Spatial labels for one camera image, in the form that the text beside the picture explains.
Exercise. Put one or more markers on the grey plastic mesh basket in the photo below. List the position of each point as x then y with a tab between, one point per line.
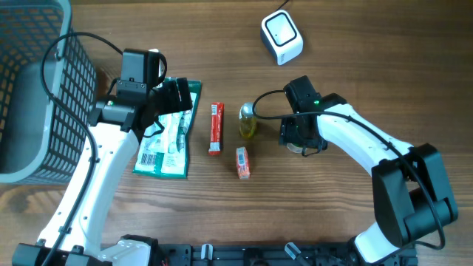
46	87

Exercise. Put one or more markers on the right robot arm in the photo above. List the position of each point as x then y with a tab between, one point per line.
412	195

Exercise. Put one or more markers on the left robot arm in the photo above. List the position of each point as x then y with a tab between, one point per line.
117	124

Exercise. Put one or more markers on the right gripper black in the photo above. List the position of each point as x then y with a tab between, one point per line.
287	134

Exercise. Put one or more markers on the red stick packet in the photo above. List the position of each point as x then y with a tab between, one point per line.
217	109

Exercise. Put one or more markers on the white barcode scanner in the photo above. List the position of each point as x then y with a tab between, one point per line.
281	37

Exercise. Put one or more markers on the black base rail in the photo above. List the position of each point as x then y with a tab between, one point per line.
330	254

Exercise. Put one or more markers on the green lid white jar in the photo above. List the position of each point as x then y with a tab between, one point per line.
298	149

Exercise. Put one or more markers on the yellow liquid small bottle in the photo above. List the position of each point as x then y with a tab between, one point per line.
247	121

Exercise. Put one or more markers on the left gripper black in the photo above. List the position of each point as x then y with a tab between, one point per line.
171	88

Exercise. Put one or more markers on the red white carton cup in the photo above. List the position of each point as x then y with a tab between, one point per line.
242	163

